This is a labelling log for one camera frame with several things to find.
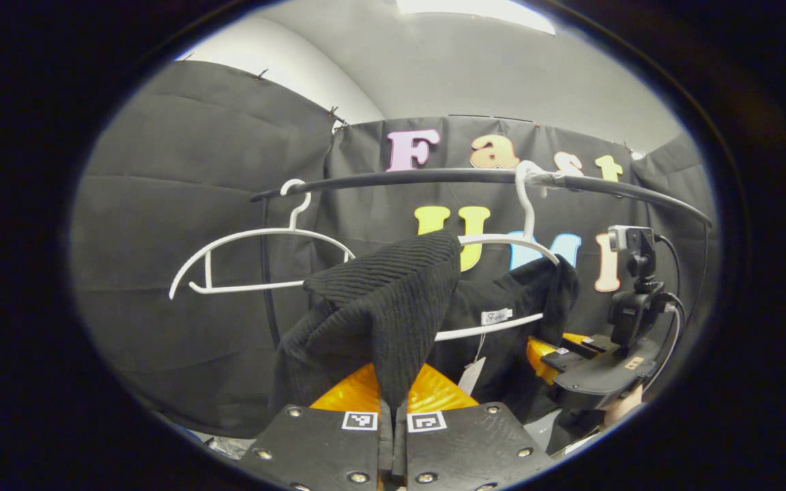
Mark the black camera cable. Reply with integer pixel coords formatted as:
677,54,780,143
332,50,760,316
654,234,686,304

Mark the black clothes rack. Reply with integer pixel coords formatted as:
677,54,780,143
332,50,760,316
251,168,713,348

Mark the white clothes hanger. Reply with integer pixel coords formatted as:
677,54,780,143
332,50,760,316
434,160,562,342
169,179,356,301

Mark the black backdrop cloth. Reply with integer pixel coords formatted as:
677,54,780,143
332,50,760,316
71,60,720,437

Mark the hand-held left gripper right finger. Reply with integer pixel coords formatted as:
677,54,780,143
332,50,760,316
393,363,554,491

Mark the black knit cardigan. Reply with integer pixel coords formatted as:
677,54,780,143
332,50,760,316
270,230,581,437

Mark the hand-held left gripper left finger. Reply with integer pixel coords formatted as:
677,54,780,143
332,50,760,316
239,361,394,491

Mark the ceiling light panel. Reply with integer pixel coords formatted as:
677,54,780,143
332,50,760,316
396,0,556,35

